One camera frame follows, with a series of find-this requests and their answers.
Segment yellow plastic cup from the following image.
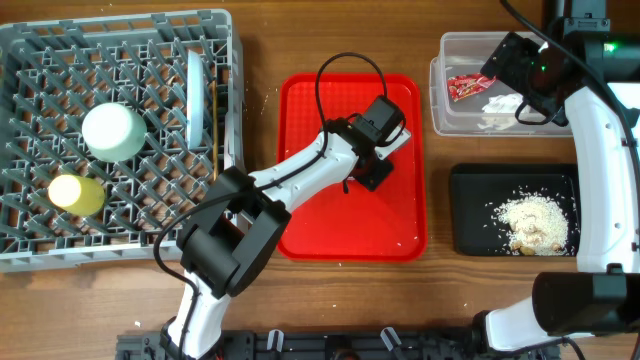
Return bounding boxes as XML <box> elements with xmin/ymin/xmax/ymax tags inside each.
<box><xmin>47</xmin><ymin>175</ymin><xmax>106</xmax><ymax>217</ymax></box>

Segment red plastic tray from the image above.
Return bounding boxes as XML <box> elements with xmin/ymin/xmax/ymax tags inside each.
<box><xmin>277</xmin><ymin>73</ymin><xmax>427</xmax><ymax>262</ymax></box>

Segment light blue plate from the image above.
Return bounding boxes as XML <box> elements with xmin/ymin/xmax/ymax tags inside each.
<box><xmin>186</xmin><ymin>51</ymin><xmax>205</xmax><ymax>150</ymax></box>

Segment rice food waste pile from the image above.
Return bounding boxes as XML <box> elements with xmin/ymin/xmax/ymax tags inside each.
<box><xmin>483</xmin><ymin>185</ymin><xmax>580</xmax><ymax>256</ymax></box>

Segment wooden chopstick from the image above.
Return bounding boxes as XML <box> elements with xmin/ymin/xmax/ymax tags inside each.
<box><xmin>209</xmin><ymin>80</ymin><xmax>219</xmax><ymax>181</ymax></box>

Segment white napkin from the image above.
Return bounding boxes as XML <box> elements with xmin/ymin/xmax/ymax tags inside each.
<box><xmin>478</xmin><ymin>93</ymin><xmax>522</xmax><ymax>131</ymax></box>

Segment clear plastic bin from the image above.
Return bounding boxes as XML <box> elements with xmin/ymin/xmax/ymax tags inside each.
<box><xmin>429</xmin><ymin>32</ymin><xmax>572</xmax><ymax>137</ymax></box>

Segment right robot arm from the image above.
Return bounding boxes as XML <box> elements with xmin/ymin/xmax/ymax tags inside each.
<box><xmin>469</xmin><ymin>1</ymin><xmax>639</xmax><ymax>357</ymax></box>

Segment green bowl with food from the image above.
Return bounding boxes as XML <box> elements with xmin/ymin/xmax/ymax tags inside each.
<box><xmin>82</xmin><ymin>103</ymin><xmax>147</xmax><ymax>163</ymax></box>

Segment grey dishwasher rack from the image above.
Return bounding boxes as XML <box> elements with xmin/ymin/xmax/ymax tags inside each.
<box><xmin>1</xmin><ymin>9</ymin><xmax>245</xmax><ymax>273</ymax></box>

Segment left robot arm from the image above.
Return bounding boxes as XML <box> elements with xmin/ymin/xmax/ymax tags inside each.
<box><xmin>159</xmin><ymin>95</ymin><xmax>411</xmax><ymax>359</ymax></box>

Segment white plastic fork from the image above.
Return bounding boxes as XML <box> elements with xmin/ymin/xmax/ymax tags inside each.
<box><xmin>223</xmin><ymin>112</ymin><xmax>236</xmax><ymax>169</ymax></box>

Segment black plastic tray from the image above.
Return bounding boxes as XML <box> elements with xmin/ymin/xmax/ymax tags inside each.
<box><xmin>450</xmin><ymin>164</ymin><xmax>580</xmax><ymax>256</ymax></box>

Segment red snack wrapper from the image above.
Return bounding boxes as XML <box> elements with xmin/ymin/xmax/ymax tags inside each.
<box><xmin>446</xmin><ymin>73</ymin><xmax>496</xmax><ymax>102</ymax></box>

